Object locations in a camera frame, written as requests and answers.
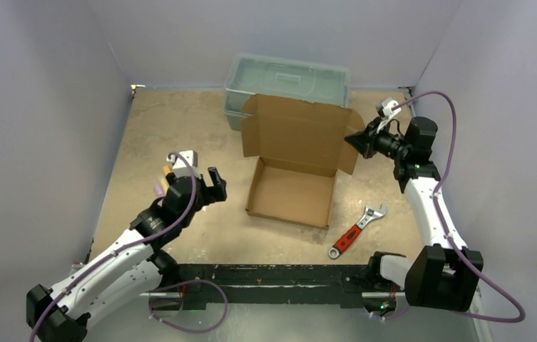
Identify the yellow highlighter marker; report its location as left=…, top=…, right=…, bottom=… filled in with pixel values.
left=159, top=177, right=169, bottom=192

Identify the brown cardboard box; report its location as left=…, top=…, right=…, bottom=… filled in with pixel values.
left=240, top=94, right=365, bottom=229

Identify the purple highlighter marker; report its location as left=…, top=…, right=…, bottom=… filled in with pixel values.
left=153, top=184, right=165, bottom=197

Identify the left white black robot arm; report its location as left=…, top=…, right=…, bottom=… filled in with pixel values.
left=26, top=165, right=227, bottom=341

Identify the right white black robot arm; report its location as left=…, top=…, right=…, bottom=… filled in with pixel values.
left=344, top=117, right=484, bottom=312

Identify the translucent green plastic toolbox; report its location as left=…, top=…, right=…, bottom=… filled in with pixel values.
left=223, top=53, right=350, bottom=131

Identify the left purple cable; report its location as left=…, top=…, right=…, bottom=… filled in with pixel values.
left=28, top=152, right=198, bottom=342

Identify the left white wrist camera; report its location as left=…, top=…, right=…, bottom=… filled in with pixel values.
left=166, top=150, right=200, bottom=179

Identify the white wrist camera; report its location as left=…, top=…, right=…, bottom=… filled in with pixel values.
left=166, top=150, right=200, bottom=179
left=376, top=97, right=402, bottom=133

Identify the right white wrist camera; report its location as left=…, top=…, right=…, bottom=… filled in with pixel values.
left=376, top=97, right=402, bottom=133

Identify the red handled adjustable wrench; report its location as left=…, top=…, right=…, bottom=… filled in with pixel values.
left=327, top=203, right=387, bottom=259

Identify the black metal base rail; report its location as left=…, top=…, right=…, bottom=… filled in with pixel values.
left=133, top=263, right=413, bottom=311

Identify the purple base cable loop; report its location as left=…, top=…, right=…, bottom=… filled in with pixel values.
left=148, top=279, right=229, bottom=334

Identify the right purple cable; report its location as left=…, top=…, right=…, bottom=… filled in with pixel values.
left=391, top=90, right=527, bottom=325

